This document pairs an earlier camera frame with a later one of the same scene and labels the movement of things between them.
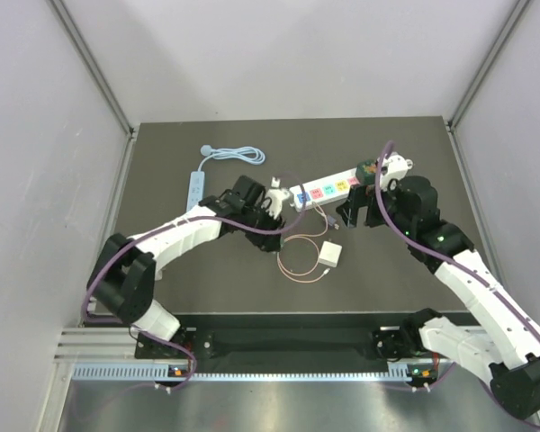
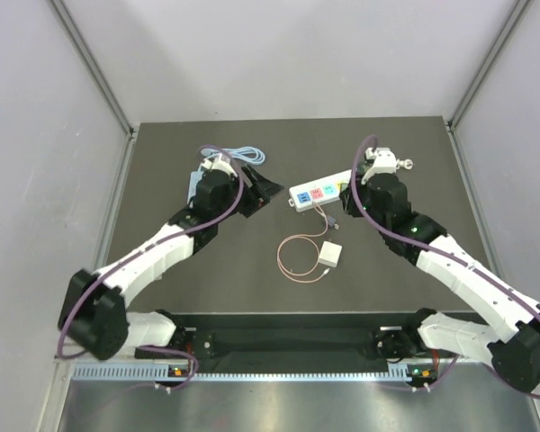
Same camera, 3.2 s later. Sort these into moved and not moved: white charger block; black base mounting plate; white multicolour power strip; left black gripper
Moved: left black gripper
Not moved: black base mounting plate; white multicolour power strip; white charger block
